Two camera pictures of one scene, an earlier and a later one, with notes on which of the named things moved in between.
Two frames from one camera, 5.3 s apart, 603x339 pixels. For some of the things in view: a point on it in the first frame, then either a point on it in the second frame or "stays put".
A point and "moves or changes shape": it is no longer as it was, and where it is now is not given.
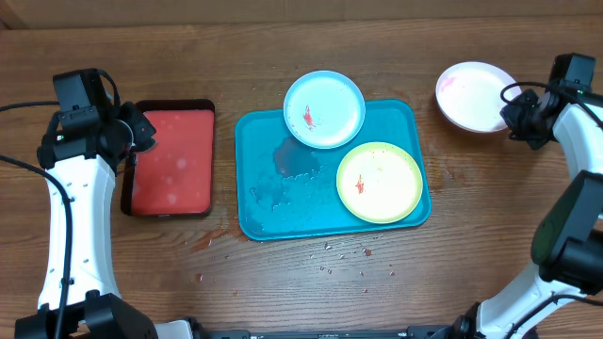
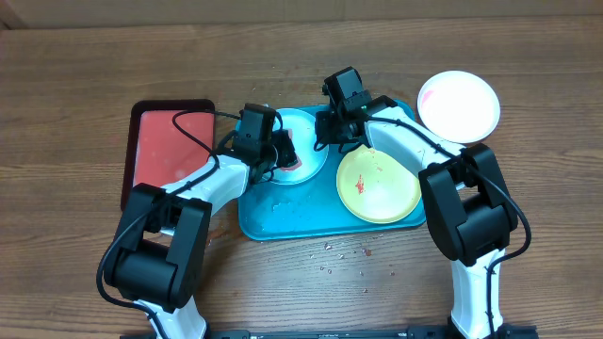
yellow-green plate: (379, 183) stays put
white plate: (468, 94) moves or changes shape
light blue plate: (324, 109) moves or changes shape
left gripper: (146, 127) → (281, 137)
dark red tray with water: (175, 178) stays put
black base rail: (411, 332) stays put
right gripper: (513, 112) → (327, 123)
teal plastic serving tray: (287, 189) stays put
